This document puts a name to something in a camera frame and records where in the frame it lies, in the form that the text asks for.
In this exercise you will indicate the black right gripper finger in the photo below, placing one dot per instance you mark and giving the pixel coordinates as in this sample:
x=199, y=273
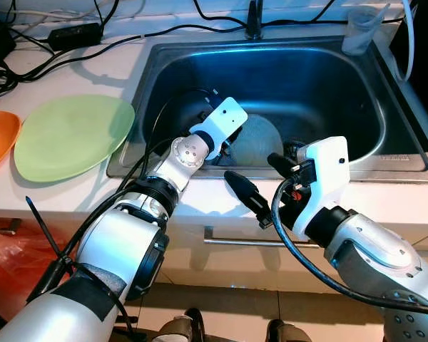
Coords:
x=244, y=191
x=279, y=162

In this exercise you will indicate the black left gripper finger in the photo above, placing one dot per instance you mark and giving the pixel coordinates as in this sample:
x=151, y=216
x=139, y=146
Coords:
x=241, y=132

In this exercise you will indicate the white bowl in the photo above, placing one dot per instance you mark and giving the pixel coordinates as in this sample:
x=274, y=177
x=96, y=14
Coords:
x=260, y=142

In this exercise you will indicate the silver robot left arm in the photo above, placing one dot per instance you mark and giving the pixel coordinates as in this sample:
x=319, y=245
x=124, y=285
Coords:
x=121, y=249

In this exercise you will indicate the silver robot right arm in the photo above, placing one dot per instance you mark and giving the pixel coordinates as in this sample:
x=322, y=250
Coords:
x=374, y=249

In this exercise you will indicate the white cabinet door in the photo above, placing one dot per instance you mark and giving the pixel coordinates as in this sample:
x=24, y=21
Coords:
x=221, y=267

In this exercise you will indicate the stainless steel sink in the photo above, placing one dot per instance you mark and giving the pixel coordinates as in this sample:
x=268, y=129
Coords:
x=307, y=78

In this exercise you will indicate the metal faucet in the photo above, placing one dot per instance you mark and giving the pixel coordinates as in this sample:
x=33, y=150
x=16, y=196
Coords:
x=254, y=25

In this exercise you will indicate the clear plastic cup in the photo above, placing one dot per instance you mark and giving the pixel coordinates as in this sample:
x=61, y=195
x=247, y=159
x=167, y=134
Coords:
x=358, y=35

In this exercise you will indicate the grey robot left leg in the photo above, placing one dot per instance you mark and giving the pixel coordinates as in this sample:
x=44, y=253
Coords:
x=182, y=328

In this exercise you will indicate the green plate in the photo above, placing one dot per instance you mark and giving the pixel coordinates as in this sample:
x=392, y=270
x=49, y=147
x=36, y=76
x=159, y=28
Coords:
x=71, y=135

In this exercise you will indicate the black power adapter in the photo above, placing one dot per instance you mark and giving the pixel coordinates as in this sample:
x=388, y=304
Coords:
x=75, y=37

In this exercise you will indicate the orange plate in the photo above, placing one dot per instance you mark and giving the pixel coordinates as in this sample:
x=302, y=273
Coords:
x=0, y=142

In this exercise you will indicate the red plastic bag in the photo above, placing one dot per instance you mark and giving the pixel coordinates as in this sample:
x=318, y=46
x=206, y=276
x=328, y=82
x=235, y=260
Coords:
x=3, y=271

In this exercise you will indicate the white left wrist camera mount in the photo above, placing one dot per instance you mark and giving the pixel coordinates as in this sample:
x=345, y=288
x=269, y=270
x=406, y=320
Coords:
x=221, y=121

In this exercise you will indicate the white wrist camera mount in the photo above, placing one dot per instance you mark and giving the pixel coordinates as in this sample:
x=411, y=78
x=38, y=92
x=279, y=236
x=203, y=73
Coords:
x=221, y=121
x=328, y=171

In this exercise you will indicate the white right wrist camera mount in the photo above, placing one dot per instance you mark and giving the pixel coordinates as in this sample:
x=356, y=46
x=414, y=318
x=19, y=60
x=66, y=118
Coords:
x=328, y=171

